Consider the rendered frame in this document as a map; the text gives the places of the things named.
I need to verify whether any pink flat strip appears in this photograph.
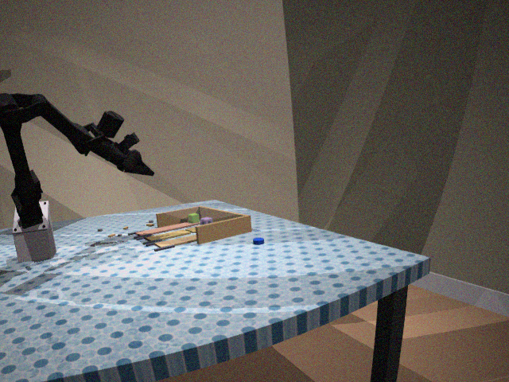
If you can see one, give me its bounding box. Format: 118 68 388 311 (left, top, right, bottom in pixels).
135 223 193 236

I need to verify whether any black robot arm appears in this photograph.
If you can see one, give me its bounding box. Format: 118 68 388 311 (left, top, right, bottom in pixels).
0 92 124 229

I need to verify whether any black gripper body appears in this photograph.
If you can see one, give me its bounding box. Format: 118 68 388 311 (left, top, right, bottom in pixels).
103 142 140 173

